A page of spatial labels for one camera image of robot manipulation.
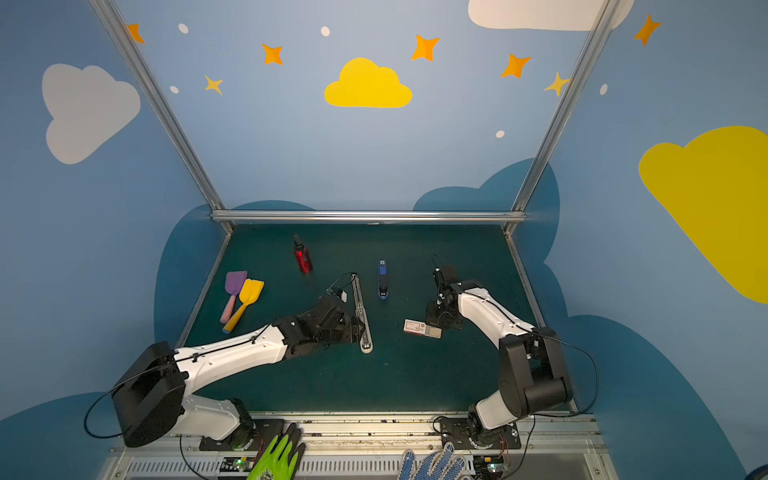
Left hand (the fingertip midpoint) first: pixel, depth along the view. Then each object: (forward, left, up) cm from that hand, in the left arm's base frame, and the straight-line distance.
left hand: (361, 329), depth 83 cm
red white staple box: (+5, -19, -9) cm, 21 cm away
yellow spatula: (+17, +40, -9) cm, 44 cm away
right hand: (+5, -22, -4) cm, 23 cm away
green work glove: (-31, +16, -7) cm, 35 cm away
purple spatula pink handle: (+20, +46, -7) cm, 51 cm away
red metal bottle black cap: (+27, +23, -1) cm, 36 cm away
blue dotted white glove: (-31, -21, -8) cm, 38 cm away
